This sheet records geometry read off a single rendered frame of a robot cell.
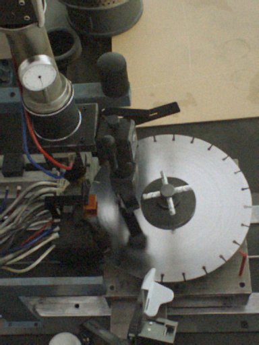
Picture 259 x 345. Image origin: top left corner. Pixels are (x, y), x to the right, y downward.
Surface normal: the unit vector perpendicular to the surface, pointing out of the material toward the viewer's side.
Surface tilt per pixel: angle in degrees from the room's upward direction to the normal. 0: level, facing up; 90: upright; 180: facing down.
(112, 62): 0
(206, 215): 0
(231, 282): 0
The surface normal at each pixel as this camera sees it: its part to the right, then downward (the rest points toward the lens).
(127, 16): 0.67, 0.59
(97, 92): -0.10, -0.51
